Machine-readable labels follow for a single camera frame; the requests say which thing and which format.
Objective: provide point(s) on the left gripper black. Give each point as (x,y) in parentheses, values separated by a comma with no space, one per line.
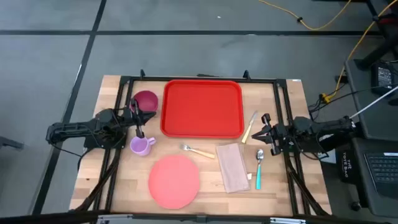
(132,116)

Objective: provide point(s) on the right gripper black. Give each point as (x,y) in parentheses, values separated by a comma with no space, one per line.
(281,135)

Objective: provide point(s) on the magenta plastic bowl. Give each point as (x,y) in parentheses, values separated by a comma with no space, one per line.
(147,99)

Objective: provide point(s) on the lilac plastic mug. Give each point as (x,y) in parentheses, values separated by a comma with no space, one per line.
(141,147)

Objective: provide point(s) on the beige cloth napkin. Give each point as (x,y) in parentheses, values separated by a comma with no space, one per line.
(233,168)

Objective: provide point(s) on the pink plastic plate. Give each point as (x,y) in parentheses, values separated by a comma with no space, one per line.
(174,182)

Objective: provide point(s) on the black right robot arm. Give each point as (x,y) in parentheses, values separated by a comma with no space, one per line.
(326,127)

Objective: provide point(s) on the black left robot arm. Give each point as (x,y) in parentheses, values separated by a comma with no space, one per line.
(71,129)

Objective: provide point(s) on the red plastic tray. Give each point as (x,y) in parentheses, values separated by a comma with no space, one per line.
(202,109)

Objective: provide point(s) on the black tote bag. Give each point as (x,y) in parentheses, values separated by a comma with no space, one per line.
(346,165)

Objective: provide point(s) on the grey side desk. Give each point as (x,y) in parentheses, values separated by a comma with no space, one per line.
(367,127)

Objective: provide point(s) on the white rod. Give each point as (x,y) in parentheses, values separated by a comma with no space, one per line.
(373,105)

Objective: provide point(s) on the black laptop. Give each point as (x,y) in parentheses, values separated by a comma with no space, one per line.
(384,168)

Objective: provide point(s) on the black power supply box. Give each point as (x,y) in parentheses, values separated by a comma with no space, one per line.
(382,77)

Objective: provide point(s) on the dark grey furniture foot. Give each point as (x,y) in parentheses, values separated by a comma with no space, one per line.
(11,143)

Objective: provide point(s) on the black metal table frame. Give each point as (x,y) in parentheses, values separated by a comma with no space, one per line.
(149,78)

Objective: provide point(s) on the silver metal bracket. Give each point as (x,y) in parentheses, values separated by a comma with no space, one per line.
(115,219)
(287,221)

